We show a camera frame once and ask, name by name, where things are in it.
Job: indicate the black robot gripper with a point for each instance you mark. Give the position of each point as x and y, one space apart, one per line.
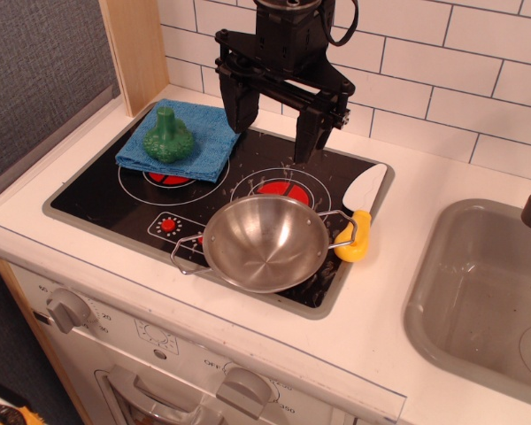
286 59

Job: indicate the green toy broccoli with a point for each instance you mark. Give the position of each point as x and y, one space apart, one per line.
169 140

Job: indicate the blue folded cloth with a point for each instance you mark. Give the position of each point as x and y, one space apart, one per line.
214 141

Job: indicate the grey sink basin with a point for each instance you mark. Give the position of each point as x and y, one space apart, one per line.
469 312

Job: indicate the grey oven knob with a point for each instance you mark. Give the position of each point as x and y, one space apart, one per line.
245 391

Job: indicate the grey timer knob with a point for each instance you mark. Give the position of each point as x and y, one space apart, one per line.
67 309

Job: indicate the yellow object bottom left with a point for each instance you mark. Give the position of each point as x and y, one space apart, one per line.
12 415

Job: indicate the stainless steel two-handled pan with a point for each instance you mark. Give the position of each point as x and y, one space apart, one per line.
265 243

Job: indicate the toy knife yellow handle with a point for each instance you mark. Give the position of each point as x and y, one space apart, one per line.
359 198

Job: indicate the wooden upright post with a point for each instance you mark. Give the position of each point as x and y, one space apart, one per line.
136 42

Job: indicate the grey oven door handle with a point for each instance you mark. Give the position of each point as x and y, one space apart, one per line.
138 405

